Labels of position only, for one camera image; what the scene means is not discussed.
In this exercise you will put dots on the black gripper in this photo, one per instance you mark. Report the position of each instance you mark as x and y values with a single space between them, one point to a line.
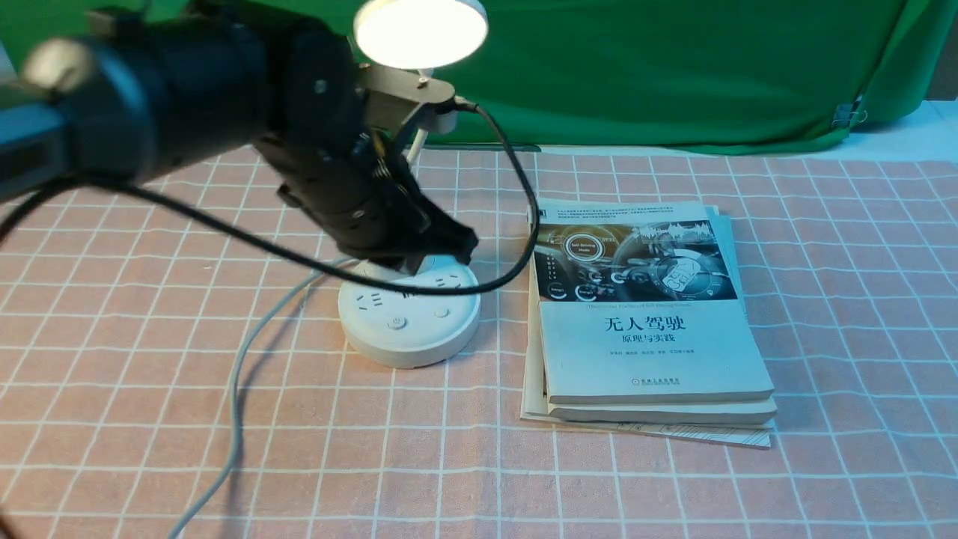
356 185

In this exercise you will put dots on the white desk lamp with sockets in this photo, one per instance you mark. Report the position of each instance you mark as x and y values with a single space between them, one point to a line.
401 330

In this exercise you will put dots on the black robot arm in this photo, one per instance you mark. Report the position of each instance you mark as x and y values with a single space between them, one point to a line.
132 101

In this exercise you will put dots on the bottom thin paper booklet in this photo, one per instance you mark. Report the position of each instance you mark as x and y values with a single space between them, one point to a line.
696 433

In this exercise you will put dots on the top book self-driving cover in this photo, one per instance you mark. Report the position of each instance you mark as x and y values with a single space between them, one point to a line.
647 329

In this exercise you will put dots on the pink checkered tablecloth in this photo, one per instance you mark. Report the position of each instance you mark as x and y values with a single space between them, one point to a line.
120 323

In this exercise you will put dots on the green backdrop cloth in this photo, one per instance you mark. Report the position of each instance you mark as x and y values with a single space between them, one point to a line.
727 77

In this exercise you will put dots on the metal binder clip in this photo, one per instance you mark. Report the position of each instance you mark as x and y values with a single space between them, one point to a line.
849 115

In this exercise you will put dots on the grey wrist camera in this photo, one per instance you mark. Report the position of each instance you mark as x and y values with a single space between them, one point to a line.
402 103

